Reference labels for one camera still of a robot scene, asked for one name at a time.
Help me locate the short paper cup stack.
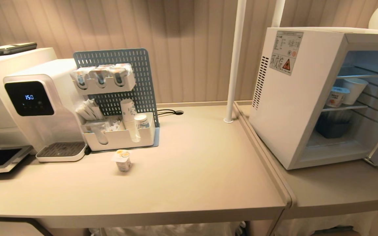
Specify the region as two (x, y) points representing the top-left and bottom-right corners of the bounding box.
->
(134, 114), (150, 138)

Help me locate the small yogurt cup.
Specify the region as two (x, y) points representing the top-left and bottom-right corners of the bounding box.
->
(111, 149), (133, 172)

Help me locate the sealed creamer cup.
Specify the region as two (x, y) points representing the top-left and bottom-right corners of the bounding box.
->
(71, 67), (96, 90)
(90, 65), (115, 88)
(109, 63), (132, 87)

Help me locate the white mini fridge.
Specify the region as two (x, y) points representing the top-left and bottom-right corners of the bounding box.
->
(249, 27), (378, 170)

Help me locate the printed yogurt cup in fridge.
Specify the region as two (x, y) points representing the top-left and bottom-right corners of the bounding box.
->
(326, 87), (350, 108)

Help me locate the white paper cup in fridge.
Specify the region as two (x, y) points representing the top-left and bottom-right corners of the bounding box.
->
(342, 78), (369, 105)

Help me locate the stack of paper cups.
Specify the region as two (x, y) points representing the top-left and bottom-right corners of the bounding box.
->
(120, 99), (141, 143)

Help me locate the blue pegboard organizer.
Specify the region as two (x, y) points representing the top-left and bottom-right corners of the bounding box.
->
(73, 49), (160, 153)

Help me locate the white lower organizer bin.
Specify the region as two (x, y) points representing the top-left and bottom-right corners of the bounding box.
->
(80, 112), (156, 151)

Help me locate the white pole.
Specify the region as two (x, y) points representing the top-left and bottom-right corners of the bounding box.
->
(271, 0), (286, 28)
(223, 0), (247, 124)

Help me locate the white upper organizer tray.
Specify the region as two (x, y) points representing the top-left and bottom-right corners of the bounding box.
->
(71, 68), (136, 96)

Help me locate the white sachet bundle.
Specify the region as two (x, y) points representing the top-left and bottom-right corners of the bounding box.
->
(76, 99), (104, 121)

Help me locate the white drip tray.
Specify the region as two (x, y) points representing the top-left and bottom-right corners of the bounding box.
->
(36, 142), (88, 163)

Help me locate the dark blue container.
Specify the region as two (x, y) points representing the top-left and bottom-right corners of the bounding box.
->
(316, 113), (352, 139)

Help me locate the white water dispenser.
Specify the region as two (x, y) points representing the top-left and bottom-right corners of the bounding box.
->
(3, 59), (88, 163)

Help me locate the dark flat device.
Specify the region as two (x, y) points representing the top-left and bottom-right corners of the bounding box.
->
(0, 42), (37, 57)

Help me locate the black cable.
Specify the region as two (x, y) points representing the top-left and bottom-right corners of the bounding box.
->
(157, 109), (184, 117)

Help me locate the wire fridge shelf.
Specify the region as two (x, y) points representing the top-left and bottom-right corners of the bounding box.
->
(336, 66), (378, 80)
(321, 102), (368, 112)

